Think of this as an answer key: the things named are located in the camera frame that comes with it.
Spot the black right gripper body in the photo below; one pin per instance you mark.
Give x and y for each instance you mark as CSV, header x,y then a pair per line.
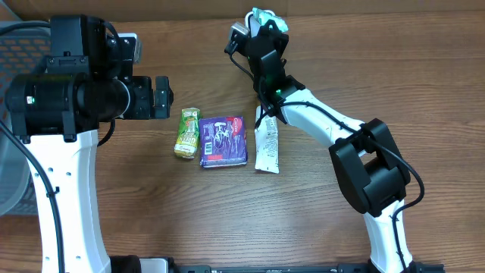
x,y
267,29

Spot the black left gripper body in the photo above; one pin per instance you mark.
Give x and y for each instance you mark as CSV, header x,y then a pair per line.
x,y
142,97

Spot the teal wipes packet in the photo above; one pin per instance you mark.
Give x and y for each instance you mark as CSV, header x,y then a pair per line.
x,y
262,16

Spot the purple snack packet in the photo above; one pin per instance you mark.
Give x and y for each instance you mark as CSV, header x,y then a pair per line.
x,y
223,142

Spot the white tube gold cap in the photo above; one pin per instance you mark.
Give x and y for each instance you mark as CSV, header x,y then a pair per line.
x,y
267,145

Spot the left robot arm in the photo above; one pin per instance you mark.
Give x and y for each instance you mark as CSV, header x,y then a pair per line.
x,y
87,79

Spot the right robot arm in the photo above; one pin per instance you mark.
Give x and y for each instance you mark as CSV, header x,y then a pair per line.
x,y
369,168

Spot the white barcode scanner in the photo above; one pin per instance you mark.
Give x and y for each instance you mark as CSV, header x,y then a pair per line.
x,y
252,24

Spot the grey plastic mesh basket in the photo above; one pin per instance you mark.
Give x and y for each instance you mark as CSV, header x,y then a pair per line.
x,y
21,52

